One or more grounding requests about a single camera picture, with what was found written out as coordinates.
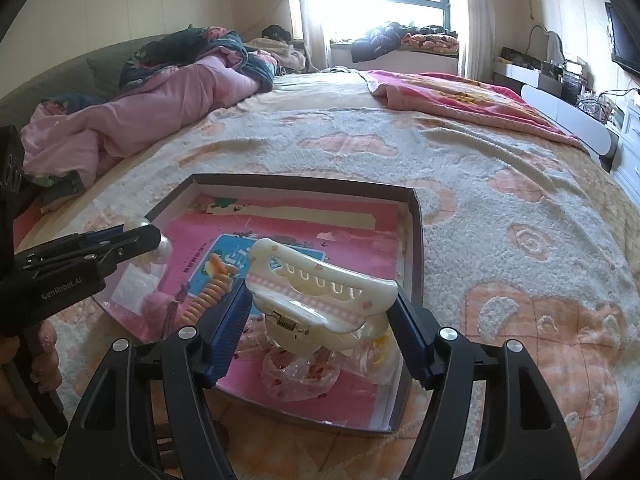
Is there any right white curtain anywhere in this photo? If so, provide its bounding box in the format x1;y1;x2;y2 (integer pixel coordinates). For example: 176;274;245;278
450;0;496;82

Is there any pink fluffy hair clip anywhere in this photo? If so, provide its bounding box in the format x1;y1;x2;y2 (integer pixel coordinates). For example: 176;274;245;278
141;282;190;341

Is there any orange spiral hair tie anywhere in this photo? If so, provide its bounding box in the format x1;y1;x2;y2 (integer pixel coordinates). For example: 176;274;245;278
178;251;241;328

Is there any clear plastic zip bag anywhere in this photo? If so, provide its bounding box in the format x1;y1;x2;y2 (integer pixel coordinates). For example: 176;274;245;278
111;263;166;315

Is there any pink red blanket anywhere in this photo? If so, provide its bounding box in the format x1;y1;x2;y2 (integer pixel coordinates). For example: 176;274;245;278
361;70;582;148

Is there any dark clothes pile on sill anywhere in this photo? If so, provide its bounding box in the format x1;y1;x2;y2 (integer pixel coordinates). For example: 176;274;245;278
350;22;460;63

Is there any left white curtain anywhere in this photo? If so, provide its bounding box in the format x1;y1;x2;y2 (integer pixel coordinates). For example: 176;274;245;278
288;0;331;72

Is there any white curtain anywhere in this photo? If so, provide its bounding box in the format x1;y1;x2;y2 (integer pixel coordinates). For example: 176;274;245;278
450;0;496;82
288;0;331;72

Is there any white low desk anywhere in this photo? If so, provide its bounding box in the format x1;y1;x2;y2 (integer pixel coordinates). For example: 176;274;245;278
492;58;617;172

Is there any brown oval hair clip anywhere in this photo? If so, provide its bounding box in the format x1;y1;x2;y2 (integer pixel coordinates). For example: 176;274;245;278
154;419;230;460

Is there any black wall television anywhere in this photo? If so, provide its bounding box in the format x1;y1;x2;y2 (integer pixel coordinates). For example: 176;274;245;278
604;2;640;76

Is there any dotted sheer fabric bow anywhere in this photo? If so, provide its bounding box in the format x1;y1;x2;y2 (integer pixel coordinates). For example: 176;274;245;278
234;315;340;402

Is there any dark shallow cardboard box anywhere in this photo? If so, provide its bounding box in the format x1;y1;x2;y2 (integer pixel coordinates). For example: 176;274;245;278
92;173;426;435

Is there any pink floral duvet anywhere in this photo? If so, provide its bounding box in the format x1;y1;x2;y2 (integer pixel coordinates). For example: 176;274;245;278
21;26;279;188

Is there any green quilted headboard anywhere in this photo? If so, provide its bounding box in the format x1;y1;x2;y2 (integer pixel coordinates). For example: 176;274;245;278
1;35;163;129

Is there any white drawer cabinet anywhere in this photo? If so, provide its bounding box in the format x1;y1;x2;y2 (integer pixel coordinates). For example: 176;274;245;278
611;100;640;208

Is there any white large claw clip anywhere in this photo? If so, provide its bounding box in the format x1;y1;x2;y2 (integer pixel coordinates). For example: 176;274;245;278
245;238;398;356

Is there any pink book with blue label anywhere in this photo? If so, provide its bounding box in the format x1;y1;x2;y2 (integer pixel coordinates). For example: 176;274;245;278
109;192;407;416

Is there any left human hand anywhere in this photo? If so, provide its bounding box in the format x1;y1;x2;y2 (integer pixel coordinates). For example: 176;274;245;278
1;320;62;418

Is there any yellow item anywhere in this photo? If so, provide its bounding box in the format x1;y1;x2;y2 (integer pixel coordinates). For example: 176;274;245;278
336;327;401;385

